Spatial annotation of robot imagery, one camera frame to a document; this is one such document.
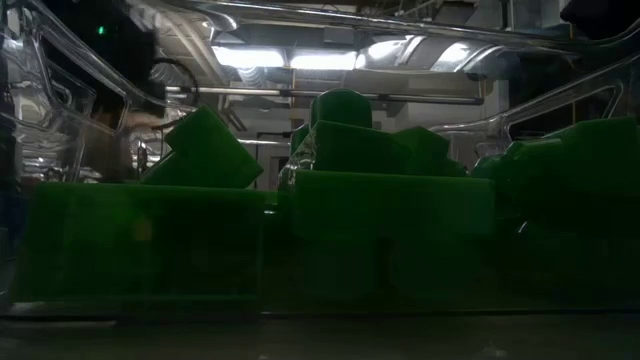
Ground clear plastic bin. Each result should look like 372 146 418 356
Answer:
0 0 640 360

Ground ceiling light fixture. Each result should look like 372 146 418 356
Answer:
288 49 359 71
212 45 285 69

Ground grey ceiling pipe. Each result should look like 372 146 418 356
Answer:
164 84 485 106

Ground rectangular metal air duct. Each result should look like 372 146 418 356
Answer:
358 33 521 76

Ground round metal air duct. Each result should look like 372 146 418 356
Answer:
199 0 241 32

